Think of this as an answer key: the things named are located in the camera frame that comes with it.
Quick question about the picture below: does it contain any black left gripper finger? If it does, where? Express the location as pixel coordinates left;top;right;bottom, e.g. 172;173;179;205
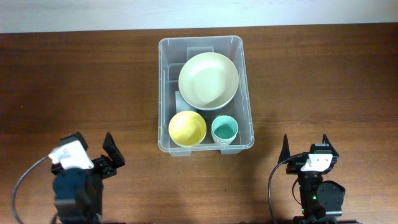
58;132;88;150
103;133;125;168

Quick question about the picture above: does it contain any mint green plastic cup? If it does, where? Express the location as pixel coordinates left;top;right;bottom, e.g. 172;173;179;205
211;115;239;139

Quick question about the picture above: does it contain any yellow small bowl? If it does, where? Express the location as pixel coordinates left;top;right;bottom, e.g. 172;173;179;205
169;111;207;147

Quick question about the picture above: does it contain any large cream bowl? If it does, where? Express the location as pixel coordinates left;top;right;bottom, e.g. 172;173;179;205
178;52;239;108

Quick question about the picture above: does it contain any cream plastic cup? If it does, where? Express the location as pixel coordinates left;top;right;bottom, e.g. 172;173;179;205
211;133;236;146

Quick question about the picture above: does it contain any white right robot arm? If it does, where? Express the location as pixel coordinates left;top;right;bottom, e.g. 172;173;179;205
103;131;341;223

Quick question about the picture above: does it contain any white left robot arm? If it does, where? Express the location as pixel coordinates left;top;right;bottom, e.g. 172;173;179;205
49;132;125;223

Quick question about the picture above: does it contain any clear plastic storage bin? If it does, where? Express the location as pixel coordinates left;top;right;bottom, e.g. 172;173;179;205
158;35;254;156

